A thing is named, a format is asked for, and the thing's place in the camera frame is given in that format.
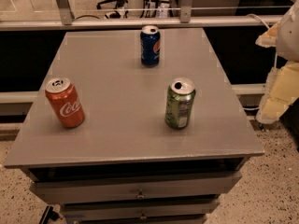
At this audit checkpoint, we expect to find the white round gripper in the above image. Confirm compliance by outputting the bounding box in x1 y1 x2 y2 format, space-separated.
255 0 299 124

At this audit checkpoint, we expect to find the blue pepsi can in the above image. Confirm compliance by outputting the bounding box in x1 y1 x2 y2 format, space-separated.
140 25 161 67

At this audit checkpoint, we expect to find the green soda can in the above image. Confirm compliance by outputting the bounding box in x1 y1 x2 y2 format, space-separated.
165 77 196 129

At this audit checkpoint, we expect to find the red coca-cola can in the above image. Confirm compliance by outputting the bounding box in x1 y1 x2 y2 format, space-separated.
45 77 85 128

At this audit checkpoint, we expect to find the top grey drawer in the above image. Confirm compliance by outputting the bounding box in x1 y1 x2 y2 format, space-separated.
30 171 241 204

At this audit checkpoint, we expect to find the grey drawer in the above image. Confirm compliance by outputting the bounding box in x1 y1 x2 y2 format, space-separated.
61 198 219 221
30 171 241 204

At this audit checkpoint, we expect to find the black office chair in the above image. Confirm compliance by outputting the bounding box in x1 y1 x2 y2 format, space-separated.
96 0 128 19

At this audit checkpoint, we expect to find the grey drawer cabinet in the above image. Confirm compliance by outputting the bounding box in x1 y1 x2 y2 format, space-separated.
5 28 263 224

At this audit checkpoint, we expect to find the white cable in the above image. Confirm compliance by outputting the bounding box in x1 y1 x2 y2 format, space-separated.
247 13 271 30

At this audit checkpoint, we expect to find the right metal post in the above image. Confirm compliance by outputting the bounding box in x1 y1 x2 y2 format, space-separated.
178 0 192 23

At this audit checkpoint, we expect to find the metal post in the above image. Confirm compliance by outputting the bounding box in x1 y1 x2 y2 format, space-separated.
55 0 75 25
178 0 192 23

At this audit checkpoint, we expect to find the left metal post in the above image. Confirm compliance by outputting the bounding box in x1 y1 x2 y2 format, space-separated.
55 0 75 25

